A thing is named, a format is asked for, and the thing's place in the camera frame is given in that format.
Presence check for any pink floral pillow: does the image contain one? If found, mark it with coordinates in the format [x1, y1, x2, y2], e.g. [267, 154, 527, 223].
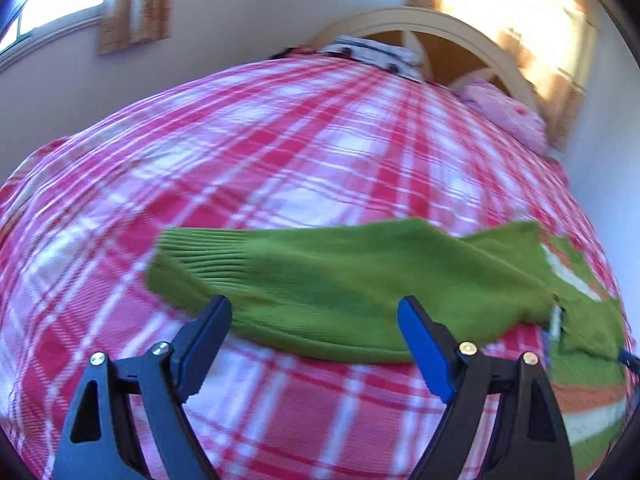
[454, 76, 548, 155]

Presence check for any red white plaid bedspread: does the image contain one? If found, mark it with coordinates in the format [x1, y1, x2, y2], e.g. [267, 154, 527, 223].
[1, 55, 617, 479]

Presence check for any cream wooden headboard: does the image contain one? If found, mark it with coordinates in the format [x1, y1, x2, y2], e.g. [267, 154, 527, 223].
[307, 6, 538, 110]

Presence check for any orange patterned curtain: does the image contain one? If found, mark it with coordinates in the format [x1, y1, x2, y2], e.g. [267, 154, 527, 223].
[99, 0, 172, 55]

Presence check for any white patterned pillow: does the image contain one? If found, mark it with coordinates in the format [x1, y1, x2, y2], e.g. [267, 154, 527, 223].
[318, 35, 424, 82]

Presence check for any sunlit curtain behind headboard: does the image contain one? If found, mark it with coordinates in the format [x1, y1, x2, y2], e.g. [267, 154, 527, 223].
[406, 0, 600, 151]

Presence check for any green striped knit sweater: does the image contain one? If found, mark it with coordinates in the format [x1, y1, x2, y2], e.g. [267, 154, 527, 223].
[146, 218, 627, 473]

